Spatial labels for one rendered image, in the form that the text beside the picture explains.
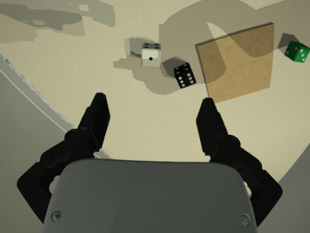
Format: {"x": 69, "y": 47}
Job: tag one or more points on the green die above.
{"x": 297, "y": 52}

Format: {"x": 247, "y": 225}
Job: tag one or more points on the tan flat mat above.
{"x": 238, "y": 64}

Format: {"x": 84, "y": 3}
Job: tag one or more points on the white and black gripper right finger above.
{"x": 215, "y": 141}

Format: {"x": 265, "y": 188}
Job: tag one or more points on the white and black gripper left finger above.
{"x": 78, "y": 144}

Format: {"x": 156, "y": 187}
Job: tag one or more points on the black die with white pips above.
{"x": 184, "y": 75}

